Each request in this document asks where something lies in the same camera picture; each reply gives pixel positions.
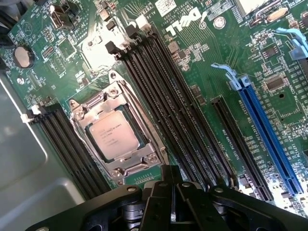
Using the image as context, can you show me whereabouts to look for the silver crystal oscillator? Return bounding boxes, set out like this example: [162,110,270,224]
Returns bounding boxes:
[266,7,289,25]

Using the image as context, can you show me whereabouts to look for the black IC chip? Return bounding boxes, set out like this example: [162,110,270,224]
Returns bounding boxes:
[264,73,287,91]

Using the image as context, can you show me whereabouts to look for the grey metal PC case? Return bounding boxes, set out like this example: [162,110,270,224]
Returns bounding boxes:
[0,69,126,231]

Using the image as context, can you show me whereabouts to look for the green Dell motherboard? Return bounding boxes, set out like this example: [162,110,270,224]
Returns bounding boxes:
[0,0,308,217]

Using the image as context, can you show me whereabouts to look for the silver coin cell battery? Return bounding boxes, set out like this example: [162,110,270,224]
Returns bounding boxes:
[13,45,35,70]

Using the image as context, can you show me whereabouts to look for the short black expansion slot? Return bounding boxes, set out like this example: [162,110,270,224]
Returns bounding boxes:
[210,95,274,202]

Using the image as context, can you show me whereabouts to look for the black expansion slot blue latch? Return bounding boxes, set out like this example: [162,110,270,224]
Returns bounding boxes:
[276,27,308,81]

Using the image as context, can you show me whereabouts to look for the white barcode sticker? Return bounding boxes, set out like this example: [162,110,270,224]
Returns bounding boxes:
[154,0,178,11]

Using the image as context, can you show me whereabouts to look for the silver mounting screw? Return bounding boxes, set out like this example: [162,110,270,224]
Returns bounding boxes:
[212,16,227,30]

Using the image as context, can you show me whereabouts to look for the black internal USB connector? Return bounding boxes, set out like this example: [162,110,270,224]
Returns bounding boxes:
[49,5,76,32]

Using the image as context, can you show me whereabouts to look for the long blue expansion slot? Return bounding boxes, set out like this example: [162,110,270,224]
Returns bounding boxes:
[210,62,304,197]

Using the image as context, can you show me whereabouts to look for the white square chip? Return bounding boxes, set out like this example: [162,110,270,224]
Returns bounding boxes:
[234,0,268,16]

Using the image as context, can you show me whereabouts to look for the silver CPU in socket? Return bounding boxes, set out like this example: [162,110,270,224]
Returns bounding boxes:
[68,71,169,180]

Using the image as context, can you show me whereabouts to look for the black RAM slot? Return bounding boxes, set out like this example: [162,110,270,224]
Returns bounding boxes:
[31,105,99,197]
[105,40,210,192]
[126,23,229,187]
[20,115,91,201]
[56,105,114,189]
[120,36,218,190]
[40,96,106,192]
[135,14,240,186]

